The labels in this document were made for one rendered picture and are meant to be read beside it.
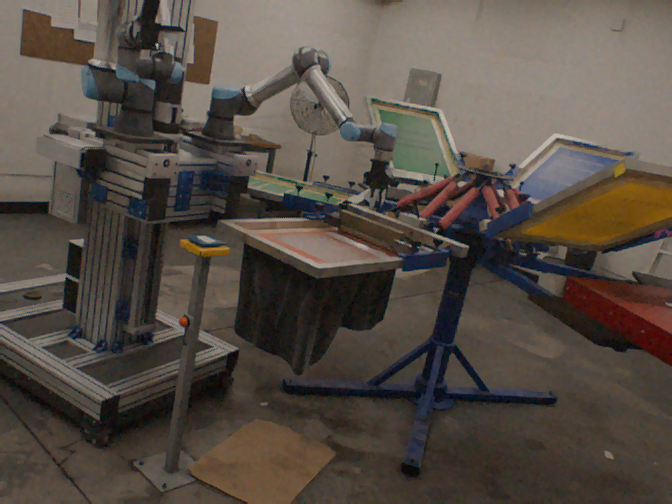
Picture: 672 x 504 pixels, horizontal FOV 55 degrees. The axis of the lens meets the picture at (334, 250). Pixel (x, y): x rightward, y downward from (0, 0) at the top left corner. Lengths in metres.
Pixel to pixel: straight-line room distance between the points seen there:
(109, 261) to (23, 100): 3.10
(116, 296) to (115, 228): 0.31
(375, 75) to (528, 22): 2.03
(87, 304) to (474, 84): 5.29
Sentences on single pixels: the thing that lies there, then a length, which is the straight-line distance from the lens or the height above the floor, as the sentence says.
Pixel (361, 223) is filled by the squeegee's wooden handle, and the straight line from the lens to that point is 2.85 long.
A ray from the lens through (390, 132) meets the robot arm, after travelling 2.76.
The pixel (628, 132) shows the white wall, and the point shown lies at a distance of 6.69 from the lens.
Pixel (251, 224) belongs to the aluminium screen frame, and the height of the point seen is 0.98.
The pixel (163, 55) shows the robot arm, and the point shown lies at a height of 1.57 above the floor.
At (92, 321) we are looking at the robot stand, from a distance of 3.22.
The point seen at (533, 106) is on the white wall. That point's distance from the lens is 7.09.
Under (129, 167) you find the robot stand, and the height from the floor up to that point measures 1.14.
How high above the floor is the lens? 1.61
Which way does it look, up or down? 14 degrees down
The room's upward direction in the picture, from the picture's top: 12 degrees clockwise
